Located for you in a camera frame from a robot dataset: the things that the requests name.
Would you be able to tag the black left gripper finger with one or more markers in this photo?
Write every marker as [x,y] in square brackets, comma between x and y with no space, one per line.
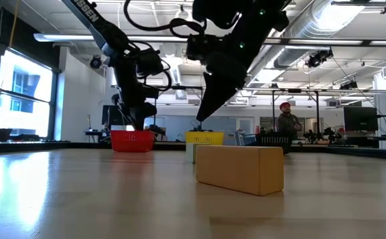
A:
[147,111]
[136,117]

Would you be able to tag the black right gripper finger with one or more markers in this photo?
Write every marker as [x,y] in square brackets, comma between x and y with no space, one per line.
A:
[209,96]
[225,94]

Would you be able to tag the green cube block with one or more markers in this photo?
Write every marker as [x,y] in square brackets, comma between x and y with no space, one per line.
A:
[190,152]

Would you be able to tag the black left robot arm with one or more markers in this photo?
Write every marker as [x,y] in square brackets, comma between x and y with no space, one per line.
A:
[87,15]

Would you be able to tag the black background robot arm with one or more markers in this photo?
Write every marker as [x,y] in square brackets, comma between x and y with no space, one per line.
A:
[156,129]
[330,134]

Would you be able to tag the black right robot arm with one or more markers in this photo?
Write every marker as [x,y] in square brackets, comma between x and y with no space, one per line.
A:
[239,13]

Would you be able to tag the red plastic basket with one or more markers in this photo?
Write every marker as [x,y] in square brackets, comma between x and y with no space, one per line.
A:
[132,141]

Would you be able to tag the black computer monitor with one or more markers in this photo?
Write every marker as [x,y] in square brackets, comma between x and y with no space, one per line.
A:
[106,116]
[360,118]

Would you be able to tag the yellow plastic basket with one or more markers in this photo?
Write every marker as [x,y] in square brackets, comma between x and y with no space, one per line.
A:
[204,137]

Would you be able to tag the person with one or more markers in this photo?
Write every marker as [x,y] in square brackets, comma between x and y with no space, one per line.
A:
[287,121]

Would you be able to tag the black plastic basket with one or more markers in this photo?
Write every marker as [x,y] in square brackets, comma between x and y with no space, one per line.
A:
[274,142]

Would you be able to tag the long orange block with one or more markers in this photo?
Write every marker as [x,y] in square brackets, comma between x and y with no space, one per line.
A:
[239,169]

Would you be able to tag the large window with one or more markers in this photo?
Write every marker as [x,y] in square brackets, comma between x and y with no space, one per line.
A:
[24,96]

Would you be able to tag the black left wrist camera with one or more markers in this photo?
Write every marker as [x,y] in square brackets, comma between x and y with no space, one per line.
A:
[150,63]

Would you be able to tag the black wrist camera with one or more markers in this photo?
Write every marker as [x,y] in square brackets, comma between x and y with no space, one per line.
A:
[198,48]
[150,63]

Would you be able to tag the black metal frame rig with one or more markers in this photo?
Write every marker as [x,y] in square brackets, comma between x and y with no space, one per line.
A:
[294,90]
[183,87]

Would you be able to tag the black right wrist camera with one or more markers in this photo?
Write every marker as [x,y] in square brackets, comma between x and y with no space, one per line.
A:
[198,48]

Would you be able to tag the black ceiling camera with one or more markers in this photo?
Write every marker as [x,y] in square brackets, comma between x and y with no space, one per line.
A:
[95,62]
[349,85]
[319,58]

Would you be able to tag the black aluminium table frame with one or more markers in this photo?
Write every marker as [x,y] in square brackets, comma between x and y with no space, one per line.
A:
[169,145]

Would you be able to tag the silver ventilation duct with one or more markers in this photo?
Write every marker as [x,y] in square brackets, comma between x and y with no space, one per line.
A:
[312,26]

